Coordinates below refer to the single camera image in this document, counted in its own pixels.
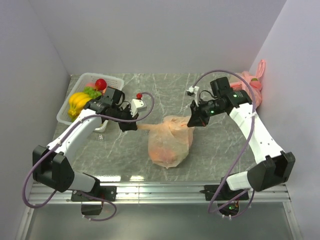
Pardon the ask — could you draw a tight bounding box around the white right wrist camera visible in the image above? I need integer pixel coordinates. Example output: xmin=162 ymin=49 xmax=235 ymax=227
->
xmin=186 ymin=86 xmax=200 ymax=107

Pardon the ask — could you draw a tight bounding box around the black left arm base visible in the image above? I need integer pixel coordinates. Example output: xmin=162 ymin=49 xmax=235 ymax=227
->
xmin=70 ymin=185 xmax=117 ymax=222

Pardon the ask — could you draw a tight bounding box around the white plastic fruit basket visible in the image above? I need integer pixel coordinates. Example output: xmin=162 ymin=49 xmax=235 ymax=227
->
xmin=56 ymin=72 xmax=124 ymax=125

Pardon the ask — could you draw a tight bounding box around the aluminium table edge rail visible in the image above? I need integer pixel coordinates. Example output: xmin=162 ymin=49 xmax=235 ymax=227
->
xmin=16 ymin=182 xmax=303 ymax=240

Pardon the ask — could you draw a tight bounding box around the fake yellow banana bunch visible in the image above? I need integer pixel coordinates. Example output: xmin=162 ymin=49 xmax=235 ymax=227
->
xmin=68 ymin=92 xmax=92 ymax=119

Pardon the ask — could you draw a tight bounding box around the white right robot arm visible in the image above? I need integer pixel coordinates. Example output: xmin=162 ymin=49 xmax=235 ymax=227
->
xmin=186 ymin=77 xmax=296 ymax=200

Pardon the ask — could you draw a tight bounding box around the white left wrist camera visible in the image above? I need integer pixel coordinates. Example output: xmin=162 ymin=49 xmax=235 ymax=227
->
xmin=129 ymin=99 xmax=147 ymax=117

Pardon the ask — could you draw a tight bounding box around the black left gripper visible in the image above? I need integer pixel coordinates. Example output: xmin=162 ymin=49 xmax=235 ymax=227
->
xmin=111 ymin=104 xmax=140 ymax=132

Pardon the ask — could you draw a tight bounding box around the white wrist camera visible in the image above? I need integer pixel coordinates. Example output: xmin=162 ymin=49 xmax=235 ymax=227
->
xmin=186 ymin=86 xmax=200 ymax=107
xmin=129 ymin=99 xmax=147 ymax=117

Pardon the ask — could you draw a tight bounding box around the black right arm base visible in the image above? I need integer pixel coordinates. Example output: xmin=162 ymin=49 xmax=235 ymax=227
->
xmin=199 ymin=183 xmax=249 ymax=217

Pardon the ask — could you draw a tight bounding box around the translucent orange plastic bag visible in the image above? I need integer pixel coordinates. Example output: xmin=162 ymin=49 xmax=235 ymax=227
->
xmin=137 ymin=115 xmax=194 ymax=169

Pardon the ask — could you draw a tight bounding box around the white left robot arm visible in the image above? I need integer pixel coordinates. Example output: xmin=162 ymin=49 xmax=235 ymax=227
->
xmin=32 ymin=87 xmax=146 ymax=201

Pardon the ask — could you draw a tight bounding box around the pink tied fruit bag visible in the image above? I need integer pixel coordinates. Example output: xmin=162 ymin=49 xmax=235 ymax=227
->
xmin=229 ymin=59 xmax=266 ymax=109

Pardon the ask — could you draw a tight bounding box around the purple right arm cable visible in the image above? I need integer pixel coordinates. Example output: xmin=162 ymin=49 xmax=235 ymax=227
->
xmin=193 ymin=69 xmax=258 ymax=219

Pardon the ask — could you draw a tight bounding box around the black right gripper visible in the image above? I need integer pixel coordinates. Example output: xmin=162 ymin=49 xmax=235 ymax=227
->
xmin=187 ymin=97 xmax=225 ymax=128

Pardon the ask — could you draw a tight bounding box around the fake red apple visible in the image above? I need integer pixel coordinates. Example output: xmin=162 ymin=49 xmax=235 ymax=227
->
xmin=94 ymin=78 xmax=108 ymax=91

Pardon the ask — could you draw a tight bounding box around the fake green grape bunch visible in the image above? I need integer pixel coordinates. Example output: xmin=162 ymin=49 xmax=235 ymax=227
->
xmin=83 ymin=86 xmax=102 ymax=99

